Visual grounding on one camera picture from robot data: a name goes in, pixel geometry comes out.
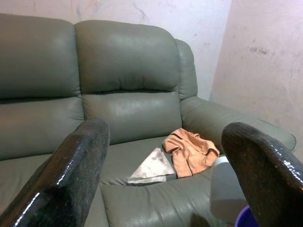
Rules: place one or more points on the grey triangular paper piece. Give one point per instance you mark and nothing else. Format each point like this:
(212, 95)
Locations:
(154, 169)

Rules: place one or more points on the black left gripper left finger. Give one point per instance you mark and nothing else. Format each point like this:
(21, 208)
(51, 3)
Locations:
(64, 175)

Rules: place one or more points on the purple plastic bin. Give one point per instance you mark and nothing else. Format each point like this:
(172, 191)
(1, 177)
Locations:
(243, 217)

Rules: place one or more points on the grey-green leather sofa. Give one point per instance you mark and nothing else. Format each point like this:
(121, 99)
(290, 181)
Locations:
(132, 99)

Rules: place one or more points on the white plastic bottle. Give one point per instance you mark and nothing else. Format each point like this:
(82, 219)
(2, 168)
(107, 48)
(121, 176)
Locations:
(225, 189)

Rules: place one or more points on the crumpled orange cloth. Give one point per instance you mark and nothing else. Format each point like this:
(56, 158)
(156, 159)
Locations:
(189, 154)

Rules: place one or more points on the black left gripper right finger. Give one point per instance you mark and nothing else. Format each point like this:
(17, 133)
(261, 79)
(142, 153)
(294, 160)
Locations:
(267, 172)

